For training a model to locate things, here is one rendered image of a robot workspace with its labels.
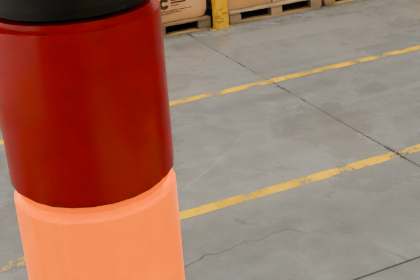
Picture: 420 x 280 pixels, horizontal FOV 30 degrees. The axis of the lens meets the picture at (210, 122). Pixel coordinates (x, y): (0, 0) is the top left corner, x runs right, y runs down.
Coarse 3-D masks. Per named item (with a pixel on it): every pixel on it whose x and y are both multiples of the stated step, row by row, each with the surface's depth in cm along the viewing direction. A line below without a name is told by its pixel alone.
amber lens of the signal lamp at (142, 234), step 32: (160, 192) 23; (32, 224) 23; (64, 224) 22; (96, 224) 22; (128, 224) 22; (160, 224) 23; (32, 256) 23; (64, 256) 23; (96, 256) 22; (128, 256) 23; (160, 256) 24
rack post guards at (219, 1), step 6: (216, 0) 844; (222, 0) 847; (216, 6) 847; (222, 6) 850; (216, 12) 850; (222, 12) 852; (228, 12) 858; (216, 18) 852; (222, 18) 854; (228, 18) 859; (216, 24) 855; (222, 24) 857; (228, 24) 861
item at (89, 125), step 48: (144, 0) 22; (0, 48) 21; (48, 48) 20; (96, 48) 20; (144, 48) 21; (0, 96) 22; (48, 96) 21; (96, 96) 21; (144, 96) 22; (48, 144) 21; (96, 144) 21; (144, 144) 22; (48, 192) 22; (96, 192) 22
